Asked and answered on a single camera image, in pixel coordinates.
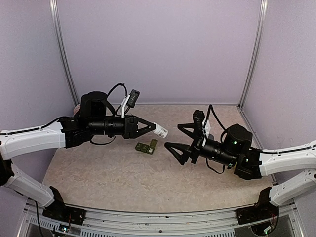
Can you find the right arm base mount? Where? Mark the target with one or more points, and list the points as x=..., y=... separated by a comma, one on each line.
x=261, y=210

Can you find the red patterned white bowl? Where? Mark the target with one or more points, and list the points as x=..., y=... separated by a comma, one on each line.
x=76, y=108

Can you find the small white pill bottle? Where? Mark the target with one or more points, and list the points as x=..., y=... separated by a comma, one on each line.
x=160, y=131

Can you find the front aluminium rail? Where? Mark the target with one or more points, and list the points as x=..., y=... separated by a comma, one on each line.
x=109, y=223

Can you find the aluminium frame post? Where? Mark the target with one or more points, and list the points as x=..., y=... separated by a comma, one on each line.
x=62, y=51
x=255, y=53

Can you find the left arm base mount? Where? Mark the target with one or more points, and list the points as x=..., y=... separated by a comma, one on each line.
x=59, y=211

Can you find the green weekly pill organizer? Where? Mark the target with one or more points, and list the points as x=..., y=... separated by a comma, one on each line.
x=147, y=148

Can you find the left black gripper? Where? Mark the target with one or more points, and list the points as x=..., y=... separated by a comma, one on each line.
x=130, y=126

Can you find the right aluminium frame post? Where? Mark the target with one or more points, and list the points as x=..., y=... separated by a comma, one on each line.
x=255, y=53

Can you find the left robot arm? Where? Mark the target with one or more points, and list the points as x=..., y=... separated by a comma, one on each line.
x=96, y=116

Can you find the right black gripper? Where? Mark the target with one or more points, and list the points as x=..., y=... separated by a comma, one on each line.
x=195, y=148

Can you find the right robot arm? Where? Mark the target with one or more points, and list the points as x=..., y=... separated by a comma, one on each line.
x=234, y=150

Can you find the left aluminium frame post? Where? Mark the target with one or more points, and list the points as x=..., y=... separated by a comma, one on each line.
x=62, y=51

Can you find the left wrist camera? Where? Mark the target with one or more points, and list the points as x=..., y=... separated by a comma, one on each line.
x=129, y=102

